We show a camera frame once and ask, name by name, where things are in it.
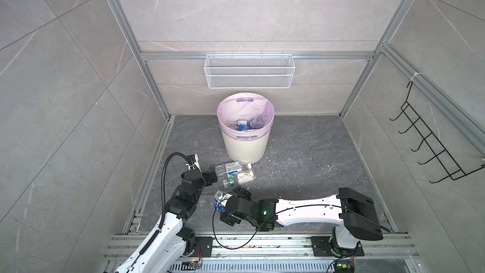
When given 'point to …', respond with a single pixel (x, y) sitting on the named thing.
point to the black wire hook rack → (429, 138)
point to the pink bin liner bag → (243, 106)
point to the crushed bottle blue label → (221, 200)
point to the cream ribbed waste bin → (252, 152)
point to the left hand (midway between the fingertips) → (204, 163)
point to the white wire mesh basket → (249, 71)
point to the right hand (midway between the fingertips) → (227, 199)
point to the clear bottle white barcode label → (227, 167)
